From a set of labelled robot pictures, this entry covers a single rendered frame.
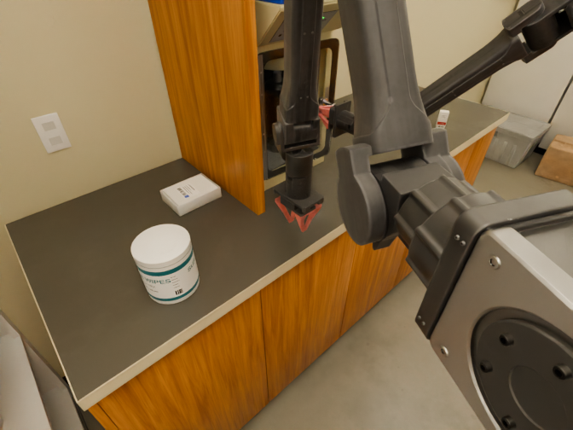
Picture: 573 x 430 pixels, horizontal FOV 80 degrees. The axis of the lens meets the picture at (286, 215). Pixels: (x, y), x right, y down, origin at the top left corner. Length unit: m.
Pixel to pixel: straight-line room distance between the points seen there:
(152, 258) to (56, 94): 0.65
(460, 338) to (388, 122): 0.18
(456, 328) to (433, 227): 0.07
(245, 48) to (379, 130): 0.59
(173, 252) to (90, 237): 0.41
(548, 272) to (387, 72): 0.21
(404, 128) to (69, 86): 1.09
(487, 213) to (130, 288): 0.86
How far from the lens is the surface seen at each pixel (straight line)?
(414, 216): 0.29
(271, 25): 0.92
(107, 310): 0.95
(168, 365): 0.97
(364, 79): 0.35
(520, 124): 3.74
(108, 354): 0.88
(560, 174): 3.68
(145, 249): 0.83
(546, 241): 0.24
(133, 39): 1.31
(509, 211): 0.24
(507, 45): 0.92
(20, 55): 1.24
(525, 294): 0.21
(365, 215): 0.32
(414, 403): 1.85
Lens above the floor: 1.64
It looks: 40 degrees down
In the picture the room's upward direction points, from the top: straight up
